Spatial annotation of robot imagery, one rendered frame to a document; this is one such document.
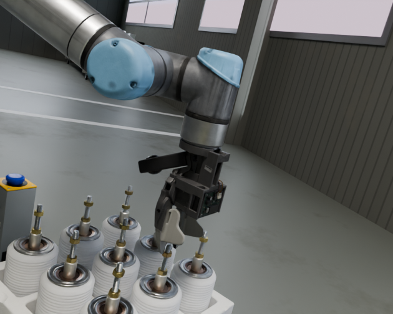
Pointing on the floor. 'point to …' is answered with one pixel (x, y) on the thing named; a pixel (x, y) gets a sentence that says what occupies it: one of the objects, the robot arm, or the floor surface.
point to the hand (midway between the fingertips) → (166, 242)
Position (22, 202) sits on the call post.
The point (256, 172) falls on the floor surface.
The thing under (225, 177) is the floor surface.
